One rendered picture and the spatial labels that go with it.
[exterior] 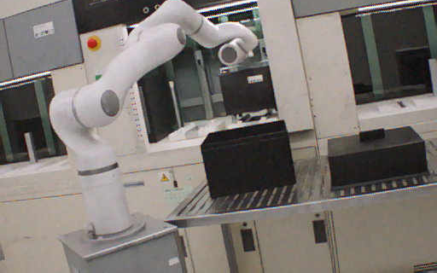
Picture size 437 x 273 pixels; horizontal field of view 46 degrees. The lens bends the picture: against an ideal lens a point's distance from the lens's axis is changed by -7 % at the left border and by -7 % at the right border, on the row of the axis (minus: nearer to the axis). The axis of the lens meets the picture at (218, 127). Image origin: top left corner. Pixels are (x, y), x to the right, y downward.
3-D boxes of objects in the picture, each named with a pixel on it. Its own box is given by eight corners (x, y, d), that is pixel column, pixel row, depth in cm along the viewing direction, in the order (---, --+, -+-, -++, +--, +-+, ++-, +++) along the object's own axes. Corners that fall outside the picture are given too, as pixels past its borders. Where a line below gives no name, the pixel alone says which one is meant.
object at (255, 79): (224, 125, 233) (210, 52, 229) (233, 119, 252) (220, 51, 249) (280, 116, 227) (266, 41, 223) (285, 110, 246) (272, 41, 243)
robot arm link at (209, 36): (210, -5, 192) (254, 31, 215) (178, 24, 196) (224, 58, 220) (220, 8, 187) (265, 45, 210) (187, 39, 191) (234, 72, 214)
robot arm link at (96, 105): (71, 139, 150) (110, 134, 140) (50, 103, 145) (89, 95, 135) (160, 53, 185) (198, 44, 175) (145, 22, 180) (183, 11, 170)
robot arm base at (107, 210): (93, 248, 140) (77, 182, 138) (73, 235, 156) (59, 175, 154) (155, 228, 150) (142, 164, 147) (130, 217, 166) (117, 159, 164)
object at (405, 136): (330, 191, 152) (324, 147, 151) (329, 167, 181) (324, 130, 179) (430, 175, 146) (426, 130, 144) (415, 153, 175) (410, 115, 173)
